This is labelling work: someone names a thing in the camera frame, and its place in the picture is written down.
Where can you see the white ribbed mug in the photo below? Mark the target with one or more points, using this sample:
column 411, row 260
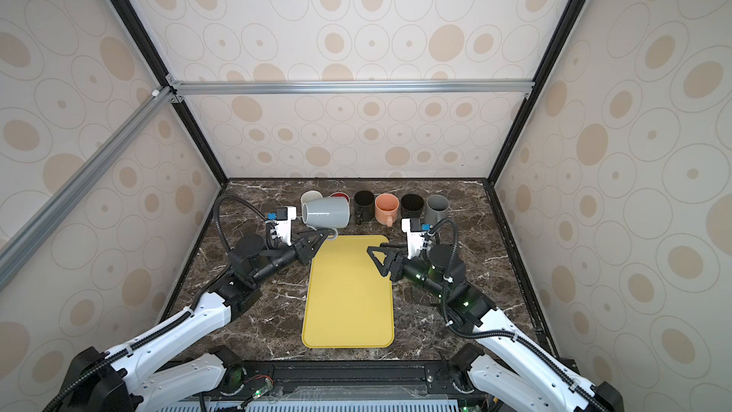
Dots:
column 310, row 196

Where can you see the back aluminium rail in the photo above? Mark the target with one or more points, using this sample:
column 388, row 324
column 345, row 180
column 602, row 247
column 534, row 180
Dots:
column 357, row 87

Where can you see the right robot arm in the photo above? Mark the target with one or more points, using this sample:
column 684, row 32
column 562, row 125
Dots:
column 532, row 379

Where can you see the black mug white base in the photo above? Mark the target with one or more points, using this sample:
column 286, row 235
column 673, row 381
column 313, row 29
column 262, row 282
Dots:
column 412, row 206

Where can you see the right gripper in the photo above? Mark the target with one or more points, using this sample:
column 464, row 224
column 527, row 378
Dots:
column 398, row 258

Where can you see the green lit circuit board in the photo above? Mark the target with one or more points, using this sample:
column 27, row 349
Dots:
column 257, row 387

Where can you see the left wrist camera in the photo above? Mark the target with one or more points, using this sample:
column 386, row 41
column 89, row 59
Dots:
column 279, row 226

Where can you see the aluminium rail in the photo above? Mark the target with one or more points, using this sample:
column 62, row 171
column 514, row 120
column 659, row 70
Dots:
column 357, row 87
column 37, row 230

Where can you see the large grey mug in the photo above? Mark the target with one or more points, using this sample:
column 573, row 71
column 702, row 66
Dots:
column 436, row 209

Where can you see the peach and cream mug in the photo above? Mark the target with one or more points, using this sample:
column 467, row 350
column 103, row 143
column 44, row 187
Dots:
column 387, row 209

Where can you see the left aluminium rail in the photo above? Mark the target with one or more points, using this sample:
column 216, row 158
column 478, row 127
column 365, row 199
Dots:
column 37, row 230

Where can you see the yellow plastic tray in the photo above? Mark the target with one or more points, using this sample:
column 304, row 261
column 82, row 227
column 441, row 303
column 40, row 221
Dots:
column 349, row 304

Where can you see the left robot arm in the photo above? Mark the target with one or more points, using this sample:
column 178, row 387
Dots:
column 118, row 379

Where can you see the small grey mug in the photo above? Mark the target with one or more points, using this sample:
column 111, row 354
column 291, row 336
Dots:
column 331, row 214

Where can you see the black mug white rim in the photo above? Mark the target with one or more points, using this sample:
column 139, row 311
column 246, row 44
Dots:
column 365, row 207

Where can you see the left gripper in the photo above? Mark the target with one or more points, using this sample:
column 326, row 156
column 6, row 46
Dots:
column 303, row 242

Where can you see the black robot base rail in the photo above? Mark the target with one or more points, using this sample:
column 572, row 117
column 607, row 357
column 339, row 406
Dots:
column 222, row 374

